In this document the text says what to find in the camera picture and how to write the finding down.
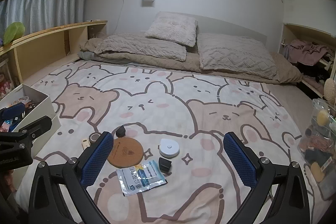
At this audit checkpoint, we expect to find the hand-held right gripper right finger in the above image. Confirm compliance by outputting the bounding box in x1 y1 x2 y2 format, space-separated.
223 132 311 224

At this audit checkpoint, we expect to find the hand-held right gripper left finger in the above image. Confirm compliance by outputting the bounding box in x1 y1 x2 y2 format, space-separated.
28 131 116 224

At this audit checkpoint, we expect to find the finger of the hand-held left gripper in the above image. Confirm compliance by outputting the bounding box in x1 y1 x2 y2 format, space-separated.
10 116 52 140
0 102 25 121

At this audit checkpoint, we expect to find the white storage box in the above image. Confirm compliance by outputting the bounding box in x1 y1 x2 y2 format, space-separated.
0 83 61 188

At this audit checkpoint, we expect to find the brown tape roll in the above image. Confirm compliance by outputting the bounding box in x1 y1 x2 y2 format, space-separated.
89 133 103 146

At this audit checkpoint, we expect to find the blue white sachet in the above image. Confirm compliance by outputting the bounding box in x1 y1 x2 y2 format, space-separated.
116 160 169 197

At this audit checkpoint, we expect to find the black charger adapter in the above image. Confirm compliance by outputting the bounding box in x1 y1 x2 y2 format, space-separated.
158 157 172 173

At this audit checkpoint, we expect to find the white tape measure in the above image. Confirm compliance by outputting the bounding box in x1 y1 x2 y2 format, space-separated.
158 138 181 158

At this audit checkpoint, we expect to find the jumble of small sundries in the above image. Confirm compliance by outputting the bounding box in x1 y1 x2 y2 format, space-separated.
0 95 42 132

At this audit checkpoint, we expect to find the round cork coaster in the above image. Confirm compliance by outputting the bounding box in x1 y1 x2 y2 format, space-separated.
107 137 143 169

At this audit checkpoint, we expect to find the red doll display case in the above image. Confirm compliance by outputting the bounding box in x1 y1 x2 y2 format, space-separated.
0 59 16 98

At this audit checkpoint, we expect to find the wooden shelf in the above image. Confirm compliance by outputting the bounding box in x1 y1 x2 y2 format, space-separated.
0 20 108 98

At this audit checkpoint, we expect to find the green plush toy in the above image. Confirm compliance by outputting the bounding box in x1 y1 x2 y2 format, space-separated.
3 22 26 45

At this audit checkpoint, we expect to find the animal printed blanket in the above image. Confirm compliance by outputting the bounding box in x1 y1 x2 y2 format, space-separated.
14 60 328 224

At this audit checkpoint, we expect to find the clear bag of sundries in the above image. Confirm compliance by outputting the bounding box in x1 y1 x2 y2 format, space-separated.
298 98 336 182

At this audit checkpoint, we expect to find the zigzag quilted beige pillow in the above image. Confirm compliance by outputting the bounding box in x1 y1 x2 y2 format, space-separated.
197 32 278 80

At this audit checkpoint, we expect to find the blue grey curtain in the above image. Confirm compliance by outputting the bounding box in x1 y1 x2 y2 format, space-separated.
0 0 87 42

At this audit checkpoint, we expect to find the beige duvet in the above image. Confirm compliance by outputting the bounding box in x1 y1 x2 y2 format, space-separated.
80 38 302 85

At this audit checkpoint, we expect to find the beige fluffy ball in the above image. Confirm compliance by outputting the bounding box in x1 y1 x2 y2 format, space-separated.
323 77 336 105

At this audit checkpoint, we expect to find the dark clothes pile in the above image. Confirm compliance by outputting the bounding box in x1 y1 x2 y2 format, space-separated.
297 55 336 86

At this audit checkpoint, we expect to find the long quilted beige pillow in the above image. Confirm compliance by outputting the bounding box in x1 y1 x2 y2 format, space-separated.
94 33 187 62

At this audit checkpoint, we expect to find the pink clothes pile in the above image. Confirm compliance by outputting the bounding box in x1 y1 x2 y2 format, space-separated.
283 39 330 65

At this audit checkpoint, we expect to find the fluffy cream pillow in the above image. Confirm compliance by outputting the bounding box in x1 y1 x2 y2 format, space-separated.
144 13 198 47

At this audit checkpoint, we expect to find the white side cabinet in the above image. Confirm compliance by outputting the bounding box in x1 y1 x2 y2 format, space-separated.
278 0 336 98

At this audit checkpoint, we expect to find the white wall cable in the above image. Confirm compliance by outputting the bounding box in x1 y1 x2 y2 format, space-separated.
115 0 130 35

